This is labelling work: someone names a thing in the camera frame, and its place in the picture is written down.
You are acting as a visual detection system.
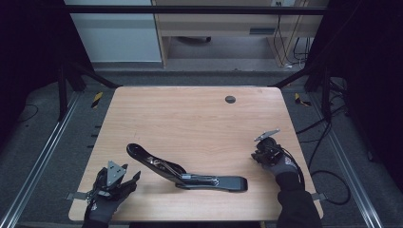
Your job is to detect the person's left hand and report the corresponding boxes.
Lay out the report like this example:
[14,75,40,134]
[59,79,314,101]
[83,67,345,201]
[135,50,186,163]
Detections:
[83,185,128,224]

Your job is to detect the thin black floor cable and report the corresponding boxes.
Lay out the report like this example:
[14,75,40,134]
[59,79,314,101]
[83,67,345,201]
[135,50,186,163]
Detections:
[16,103,40,124]

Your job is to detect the black curtain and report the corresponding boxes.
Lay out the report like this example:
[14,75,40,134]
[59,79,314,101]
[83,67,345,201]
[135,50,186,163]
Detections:
[0,0,95,150]
[305,0,403,194]

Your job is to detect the looped black floor cable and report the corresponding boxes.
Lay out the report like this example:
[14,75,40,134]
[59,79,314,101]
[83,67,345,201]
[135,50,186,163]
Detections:
[309,169,352,206]

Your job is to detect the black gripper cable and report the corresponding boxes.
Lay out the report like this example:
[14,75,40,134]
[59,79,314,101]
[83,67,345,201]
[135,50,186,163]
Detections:
[275,143,307,191]

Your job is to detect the metal floor rail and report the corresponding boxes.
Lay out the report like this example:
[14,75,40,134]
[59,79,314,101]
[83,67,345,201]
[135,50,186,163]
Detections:
[0,91,82,228]
[308,93,385,228]

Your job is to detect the black frame stand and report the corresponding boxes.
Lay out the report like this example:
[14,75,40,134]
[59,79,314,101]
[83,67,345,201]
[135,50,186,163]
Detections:
[268,62,335,122]
[56,59,122,122]

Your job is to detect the light wooden desk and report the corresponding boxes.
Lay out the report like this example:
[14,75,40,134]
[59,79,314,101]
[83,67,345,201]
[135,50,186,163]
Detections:
[151,0,330,69]

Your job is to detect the yellow black tape strip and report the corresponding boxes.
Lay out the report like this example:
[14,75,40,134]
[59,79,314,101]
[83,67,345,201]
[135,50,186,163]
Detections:
[90,90,105,109]
[294,91,313,107]

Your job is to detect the black horizontal frame bar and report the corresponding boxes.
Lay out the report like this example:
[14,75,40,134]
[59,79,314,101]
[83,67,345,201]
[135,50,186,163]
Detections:
[62,4,331,16]

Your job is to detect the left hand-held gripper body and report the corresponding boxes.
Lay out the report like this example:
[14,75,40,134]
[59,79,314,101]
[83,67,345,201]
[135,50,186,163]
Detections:
[91,160,135,201]

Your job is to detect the hanging black desk cables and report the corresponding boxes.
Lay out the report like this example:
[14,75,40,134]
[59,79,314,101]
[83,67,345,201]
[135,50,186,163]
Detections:
[273,13,314,69]

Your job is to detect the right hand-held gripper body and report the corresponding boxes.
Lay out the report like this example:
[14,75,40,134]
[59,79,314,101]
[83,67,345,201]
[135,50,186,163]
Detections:
[251,127,287,168]

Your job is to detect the white cabinet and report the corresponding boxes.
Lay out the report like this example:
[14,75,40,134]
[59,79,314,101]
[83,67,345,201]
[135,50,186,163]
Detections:
[63,0,163,64]

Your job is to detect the person's right hand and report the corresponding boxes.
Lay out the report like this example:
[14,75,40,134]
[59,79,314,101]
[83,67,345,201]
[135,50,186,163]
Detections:
[260,154,300,192]

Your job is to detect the long black floor cable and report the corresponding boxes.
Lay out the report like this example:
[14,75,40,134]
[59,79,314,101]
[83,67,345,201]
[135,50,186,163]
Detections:
[296,104,347,172]

